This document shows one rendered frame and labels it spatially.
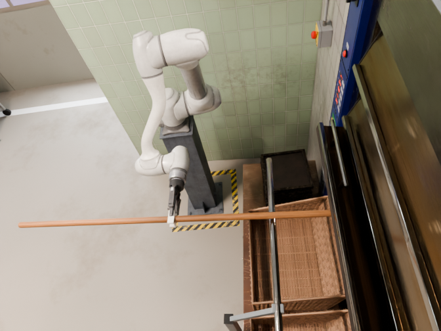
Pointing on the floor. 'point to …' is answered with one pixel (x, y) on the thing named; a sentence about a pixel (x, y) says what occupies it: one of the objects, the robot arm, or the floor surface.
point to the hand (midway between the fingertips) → (172, 219)
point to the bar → (230, 321)
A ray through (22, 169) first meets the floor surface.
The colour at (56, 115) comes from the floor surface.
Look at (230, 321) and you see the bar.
